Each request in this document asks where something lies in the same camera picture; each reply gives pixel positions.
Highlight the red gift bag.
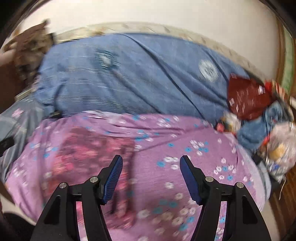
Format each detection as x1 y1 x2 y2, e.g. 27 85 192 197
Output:
265 80 288 95

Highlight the red plastic bag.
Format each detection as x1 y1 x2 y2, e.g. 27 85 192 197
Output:
227 73 273 121

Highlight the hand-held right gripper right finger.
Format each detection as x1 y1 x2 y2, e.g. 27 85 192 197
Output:
180 155 272 241

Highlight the brown sofa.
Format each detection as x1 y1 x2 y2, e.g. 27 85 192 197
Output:
0 50 30 112

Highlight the blue clothes pile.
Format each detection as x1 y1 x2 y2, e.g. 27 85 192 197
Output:
237 101 289 153

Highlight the grey striped sheet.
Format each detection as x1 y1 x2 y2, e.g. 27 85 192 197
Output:
0 102 44 183

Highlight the wooden window frame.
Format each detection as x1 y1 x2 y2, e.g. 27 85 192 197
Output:
276 21 296 93

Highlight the white plastic bag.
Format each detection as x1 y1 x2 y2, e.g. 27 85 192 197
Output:
264 123 296 183

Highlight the blue plaid quilt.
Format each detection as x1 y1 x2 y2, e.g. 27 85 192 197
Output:
32 33 250 121

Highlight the purple floral blanket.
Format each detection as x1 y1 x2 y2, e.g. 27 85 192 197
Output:
5 111 266 241

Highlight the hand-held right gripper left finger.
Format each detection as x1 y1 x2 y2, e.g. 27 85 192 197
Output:
30 155 124 241

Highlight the maroon floral shirt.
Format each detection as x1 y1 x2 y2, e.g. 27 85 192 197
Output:
54 128 137 230

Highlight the brown floral cloth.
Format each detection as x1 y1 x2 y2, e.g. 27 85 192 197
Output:
5 20 57 81

